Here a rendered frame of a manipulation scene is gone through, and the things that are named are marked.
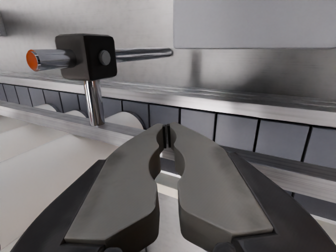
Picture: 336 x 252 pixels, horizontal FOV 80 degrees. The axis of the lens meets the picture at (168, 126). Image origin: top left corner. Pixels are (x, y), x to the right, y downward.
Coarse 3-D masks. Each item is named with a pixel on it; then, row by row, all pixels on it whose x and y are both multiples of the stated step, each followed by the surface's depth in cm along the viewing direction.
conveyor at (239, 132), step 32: (0, 96) 38; (32, 96) 33; (64, 96) 29; (192, 128) 21; (224, 128) 20; (256, 128) 18; (288, 128) 17; (320, 128) 16; (160, 160) 25; (320, 160) 17; (288, 192) 19
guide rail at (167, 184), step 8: (160, 176) 22; (168, 176) 22; (160, 184) 21; (168, 184) 21; (176, 184) 21; (160, 192) 22; (168, 192) 21; (176, 192) 20; (320, 224) 16; (328, 224) 16; (328, 232) 16
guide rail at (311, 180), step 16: (0, 112) 22; (16, 112) 21; (32, 112) 19; (48, 112) 19; (64, 128) 18; (80, 128) 17; (96, 128) 16; (112, 128) 15; (128, 128) 15; (256, 160) 11; (272, 160) 11; (288, 160) 11; (272, 176) 11; (288, 176) 10; (304, 176) 10; (320, 176) 10; (304, 192) 10; (320, 192) 10
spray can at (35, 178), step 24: (120, 120) 22; (48, 144) 16; (72, 144) 17; (96, 144) 18; (0, 168) 13; (24, 168) 13; (48, 168) 14; (72, 168) 16; (0, 192) 12; (24, 192) 13; (48, 192) 14; (0, 216) 12; (24, 216) 13; (0, 240) 12
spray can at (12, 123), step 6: (42, 108) 29; (48, 108) 30; (54, 108) 30; (0, 120) 25; (6, 120) 25; (12, 120) 25; (18, 120) 26; (0, 126) 24; (6, 126) 25; (12, 126) 25; (18, 126) 26; (0, 132) 24
